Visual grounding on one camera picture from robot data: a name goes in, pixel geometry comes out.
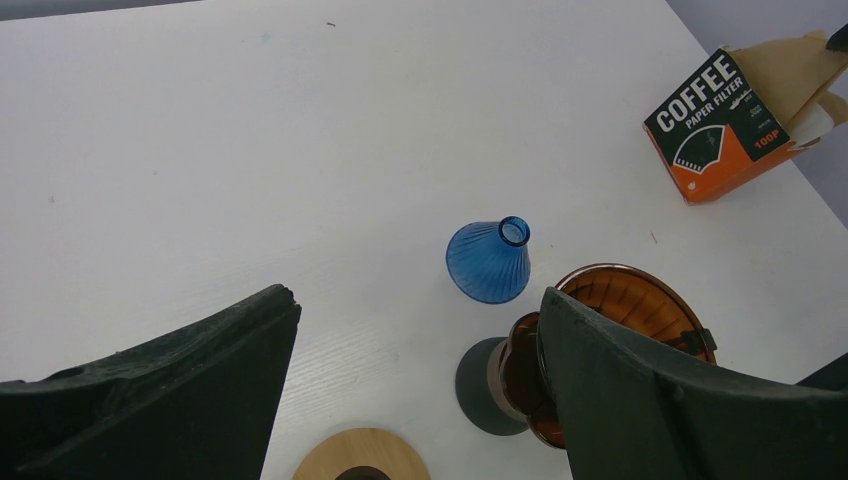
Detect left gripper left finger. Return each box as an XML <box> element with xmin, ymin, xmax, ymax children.
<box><xmin>1</xmin><ymin>284</ymin><xmax>301</xmax><ymax>479</ymax></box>

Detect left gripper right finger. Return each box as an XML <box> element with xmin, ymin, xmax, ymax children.
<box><xmin>539</xmin><ymin>288</ymin><xmax>847</xmax><ymax>479</ymax></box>

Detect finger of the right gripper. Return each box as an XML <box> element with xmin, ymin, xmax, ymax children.
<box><xmin>826</xmin><ymin>25</ymin><xmax>848</xmax><ymax>53</ymax></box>

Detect brown paper coffee filter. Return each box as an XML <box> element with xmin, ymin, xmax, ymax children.
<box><xmin>730</xmin><ymin>30</ymin><xmax>847</xmax><ymax>150</ymax></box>

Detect amber plastic coffee dripper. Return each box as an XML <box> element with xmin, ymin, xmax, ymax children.
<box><xmin>487</xmin><ymin>263</ymin><xmax>717</xmax><ymax>450</ymax></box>

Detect orange coffee filter box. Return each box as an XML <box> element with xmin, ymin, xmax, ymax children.
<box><xmin>642</xmin><ymin>48</ymin><xmax>822</xmax><ymax>205</ymax></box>

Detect round wooden ring stand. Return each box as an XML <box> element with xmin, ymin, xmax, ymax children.
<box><xmin>293</xmin><ymin>428</ymin><xmax>431</xmax><ymax>480</ymax></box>

